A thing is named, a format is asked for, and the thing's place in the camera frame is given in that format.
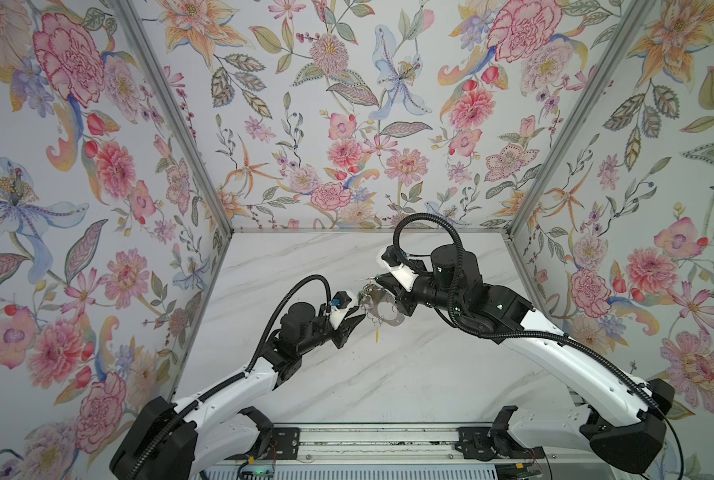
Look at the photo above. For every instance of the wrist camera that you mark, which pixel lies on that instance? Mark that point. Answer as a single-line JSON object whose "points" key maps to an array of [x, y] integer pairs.
{"points": [[340, 303], [403, 274]]}

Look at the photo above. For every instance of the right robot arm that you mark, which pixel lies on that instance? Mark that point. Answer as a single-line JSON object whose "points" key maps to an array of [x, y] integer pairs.
{"points": [[622, 419]]}

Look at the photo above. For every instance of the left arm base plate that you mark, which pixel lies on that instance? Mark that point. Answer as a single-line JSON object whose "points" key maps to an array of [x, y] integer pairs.
{"points": [[278, 443]]}

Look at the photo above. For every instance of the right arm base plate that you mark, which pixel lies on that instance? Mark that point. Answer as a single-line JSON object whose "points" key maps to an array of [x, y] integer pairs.
{"points": [[479, 443]]}

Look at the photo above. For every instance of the metal keyring disc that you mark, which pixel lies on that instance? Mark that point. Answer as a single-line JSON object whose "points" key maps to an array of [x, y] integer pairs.
{"points": [[379, 305]]}

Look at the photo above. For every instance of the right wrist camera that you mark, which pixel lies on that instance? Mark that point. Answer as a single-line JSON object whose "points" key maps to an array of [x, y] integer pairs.
{"points": [[403, 274]]}

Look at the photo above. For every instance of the aluminium front rail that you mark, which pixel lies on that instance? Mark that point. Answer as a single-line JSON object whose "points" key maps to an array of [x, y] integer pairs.
{"points": [[403, 451]]}

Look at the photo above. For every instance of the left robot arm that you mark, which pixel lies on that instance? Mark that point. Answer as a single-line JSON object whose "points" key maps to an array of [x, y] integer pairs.
{"points": [[178, 440]]}

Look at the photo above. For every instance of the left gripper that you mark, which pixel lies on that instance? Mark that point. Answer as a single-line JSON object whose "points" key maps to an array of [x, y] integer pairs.
{"points": [[345, 327]]}

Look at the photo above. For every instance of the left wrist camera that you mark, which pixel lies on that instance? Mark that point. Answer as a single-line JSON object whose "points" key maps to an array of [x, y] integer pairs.
{"points": [[340, 303]]}

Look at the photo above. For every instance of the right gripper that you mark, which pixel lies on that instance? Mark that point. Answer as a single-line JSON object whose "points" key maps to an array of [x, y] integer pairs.
{"points": [[403, 297]]}

